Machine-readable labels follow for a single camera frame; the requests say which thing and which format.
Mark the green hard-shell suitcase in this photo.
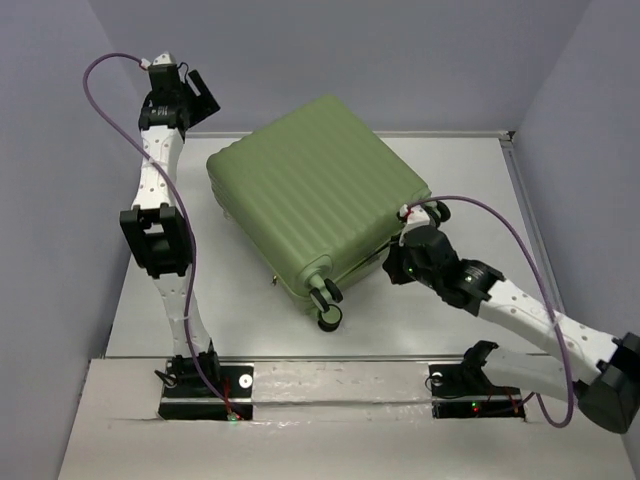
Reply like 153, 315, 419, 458
206, 95, 451, 332

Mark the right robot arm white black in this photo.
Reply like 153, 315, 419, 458
383, 224, 639, 434

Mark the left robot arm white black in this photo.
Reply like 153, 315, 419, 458
119, 53, 221, 395

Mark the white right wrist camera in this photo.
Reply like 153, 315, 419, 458
398, 204, 433, 236

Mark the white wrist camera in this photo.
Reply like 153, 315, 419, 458
151, 51, 177, 67
398, 204, 433, 236

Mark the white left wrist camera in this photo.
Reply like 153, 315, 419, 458
151, 51, 177, 67

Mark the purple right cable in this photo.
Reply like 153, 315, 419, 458
407, 195, 576, 430

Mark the purple cable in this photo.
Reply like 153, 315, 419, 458
407, 195, 576, 430
82, 52, 236, 416

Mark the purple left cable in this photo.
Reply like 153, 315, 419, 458
82, 52, 236, 416

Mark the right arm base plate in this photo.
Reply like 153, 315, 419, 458
425, 364, 526, 420

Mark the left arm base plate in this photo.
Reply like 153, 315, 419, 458
154, 363, 254, 422

